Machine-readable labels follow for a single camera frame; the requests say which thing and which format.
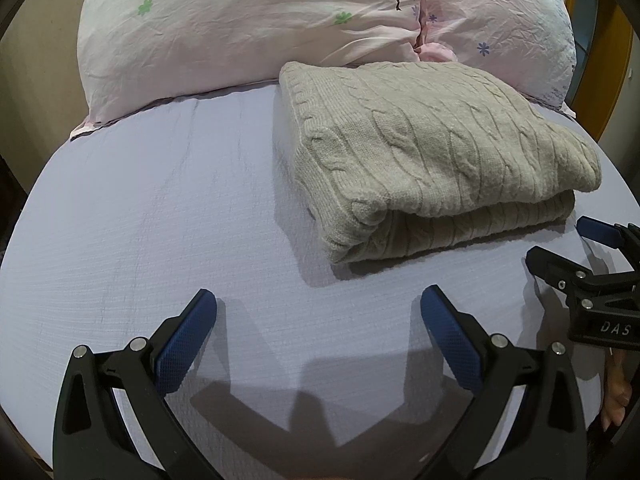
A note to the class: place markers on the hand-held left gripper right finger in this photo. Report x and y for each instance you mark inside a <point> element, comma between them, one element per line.
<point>450,342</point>

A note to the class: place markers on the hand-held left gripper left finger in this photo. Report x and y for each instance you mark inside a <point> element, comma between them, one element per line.
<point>184,347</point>

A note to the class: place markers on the pink floral pillow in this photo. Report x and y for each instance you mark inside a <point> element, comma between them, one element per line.
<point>240,30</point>
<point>495,25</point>

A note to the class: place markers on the lavender bed sheet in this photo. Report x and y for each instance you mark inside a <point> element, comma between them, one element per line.
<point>165,230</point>

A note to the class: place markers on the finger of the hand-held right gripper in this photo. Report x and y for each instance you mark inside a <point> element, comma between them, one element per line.
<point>555,266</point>
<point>597,232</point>

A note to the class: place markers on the person's right hand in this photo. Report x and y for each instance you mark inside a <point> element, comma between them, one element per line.
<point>616,390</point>

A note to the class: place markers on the yellow wooden frame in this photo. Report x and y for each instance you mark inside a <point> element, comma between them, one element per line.
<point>609,65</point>

